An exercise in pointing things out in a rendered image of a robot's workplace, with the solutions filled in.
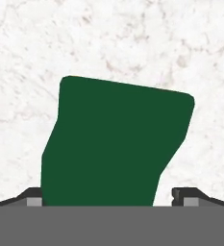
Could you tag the dark green sponge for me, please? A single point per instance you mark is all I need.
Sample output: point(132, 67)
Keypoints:
point(116, 144)

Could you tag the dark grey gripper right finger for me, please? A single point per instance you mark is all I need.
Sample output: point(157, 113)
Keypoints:
point(190, 196)

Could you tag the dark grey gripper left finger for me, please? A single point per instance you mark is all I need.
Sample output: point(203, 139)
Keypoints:
point(29, 195)

